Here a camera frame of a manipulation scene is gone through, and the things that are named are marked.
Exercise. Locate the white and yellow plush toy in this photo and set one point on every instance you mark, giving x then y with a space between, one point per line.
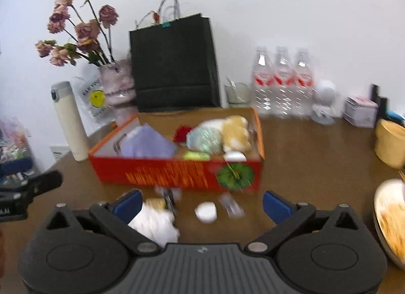
235 136

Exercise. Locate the white plate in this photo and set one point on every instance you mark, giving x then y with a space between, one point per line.
390 218

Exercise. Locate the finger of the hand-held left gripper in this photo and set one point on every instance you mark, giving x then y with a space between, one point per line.
17 167
44 183

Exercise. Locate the yellow mug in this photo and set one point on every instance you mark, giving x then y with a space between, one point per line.
390 142

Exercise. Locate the clear plastic bag yellow print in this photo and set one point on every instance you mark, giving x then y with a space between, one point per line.
95 101

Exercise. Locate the dried rose bouquet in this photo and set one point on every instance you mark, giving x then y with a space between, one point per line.
84 31

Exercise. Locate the small grey tin box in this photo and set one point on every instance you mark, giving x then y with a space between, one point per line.
360 112

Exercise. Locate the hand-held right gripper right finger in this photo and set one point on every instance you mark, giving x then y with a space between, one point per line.
277 205

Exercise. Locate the white robot-shaped speaker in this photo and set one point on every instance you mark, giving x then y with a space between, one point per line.
326 94

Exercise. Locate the cream thermos bottle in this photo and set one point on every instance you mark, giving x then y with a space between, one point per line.
69 123

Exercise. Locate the purple textured vase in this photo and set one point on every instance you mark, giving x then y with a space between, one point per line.
117 85

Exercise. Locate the wooden desktop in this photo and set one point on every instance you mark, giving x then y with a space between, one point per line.
300 161

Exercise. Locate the clear glass cup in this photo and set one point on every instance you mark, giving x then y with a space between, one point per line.
239 93

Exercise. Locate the small grey packet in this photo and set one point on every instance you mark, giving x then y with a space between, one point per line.
232 206

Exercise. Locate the round white tin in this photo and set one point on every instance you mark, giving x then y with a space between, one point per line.
206 212

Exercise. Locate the white tissue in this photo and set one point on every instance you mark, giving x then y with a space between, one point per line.
155 226

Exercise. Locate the iridescent plastic bag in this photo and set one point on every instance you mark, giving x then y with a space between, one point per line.
204 139

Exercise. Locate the white wall outlet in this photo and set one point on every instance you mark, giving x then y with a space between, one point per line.
60 151

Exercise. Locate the red cardboard box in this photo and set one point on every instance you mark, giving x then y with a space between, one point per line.
158 175

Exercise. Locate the clear water bottle red label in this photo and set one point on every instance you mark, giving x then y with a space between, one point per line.
304 87
263 85
284 85

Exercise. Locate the green tissue pack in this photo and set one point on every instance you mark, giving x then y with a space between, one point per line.
196 155

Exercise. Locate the purple cloth pouch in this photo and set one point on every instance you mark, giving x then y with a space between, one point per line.
147 145

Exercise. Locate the black paper bag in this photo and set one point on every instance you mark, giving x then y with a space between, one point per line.
174 60

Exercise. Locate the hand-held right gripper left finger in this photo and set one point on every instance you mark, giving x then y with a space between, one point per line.
128 207

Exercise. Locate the blue flat object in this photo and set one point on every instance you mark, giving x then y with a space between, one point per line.
397 115

